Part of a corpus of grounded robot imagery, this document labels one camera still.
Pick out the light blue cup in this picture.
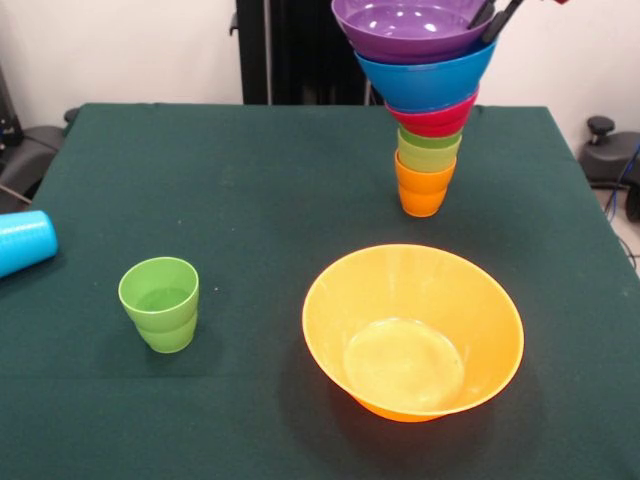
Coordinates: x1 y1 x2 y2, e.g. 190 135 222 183
0 209 60 279

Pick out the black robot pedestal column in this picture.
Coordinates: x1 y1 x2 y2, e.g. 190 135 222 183
229 0 401 106

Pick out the black pedestal base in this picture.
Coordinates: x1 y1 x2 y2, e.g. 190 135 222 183
0 59 69 201
578 115 640 224

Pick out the pink-red small bowl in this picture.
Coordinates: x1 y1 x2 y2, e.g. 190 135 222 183
383 85 480 140

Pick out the yellow translucent cup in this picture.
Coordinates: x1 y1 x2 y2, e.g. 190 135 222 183
396 133 463 174

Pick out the orange cup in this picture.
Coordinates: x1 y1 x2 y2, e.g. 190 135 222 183
394 150 458 197
398 187 448 219

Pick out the purple bowl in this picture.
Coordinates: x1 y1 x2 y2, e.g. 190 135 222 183
330 0 501 65

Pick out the light green cup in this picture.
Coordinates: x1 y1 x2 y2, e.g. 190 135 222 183
117 256 200 334
133 315 198 356

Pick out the large orange bowl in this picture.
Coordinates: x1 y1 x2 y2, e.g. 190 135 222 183
301 243 526 424

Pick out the dark green tablecloth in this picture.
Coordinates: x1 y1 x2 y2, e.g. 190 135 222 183
0 102 640 480

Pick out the light blue bowl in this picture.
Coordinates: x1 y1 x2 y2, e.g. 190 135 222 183
353 35 499 113

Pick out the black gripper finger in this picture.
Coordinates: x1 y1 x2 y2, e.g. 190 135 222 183
466 0 497 30
480 0 526 45

